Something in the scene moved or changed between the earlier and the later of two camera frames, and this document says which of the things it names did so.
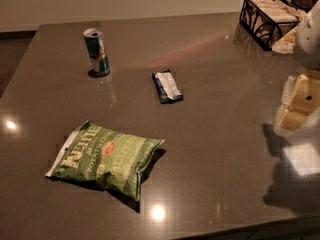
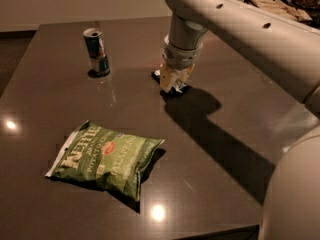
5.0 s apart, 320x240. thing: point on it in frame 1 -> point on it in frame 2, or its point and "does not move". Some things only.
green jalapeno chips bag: (104, 156) does not move
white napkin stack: (273, 14) does not move
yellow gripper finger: (306, 95) -> (168, 78)
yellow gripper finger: (293, 120) -> (185, 74)
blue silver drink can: (97, 53) does not move
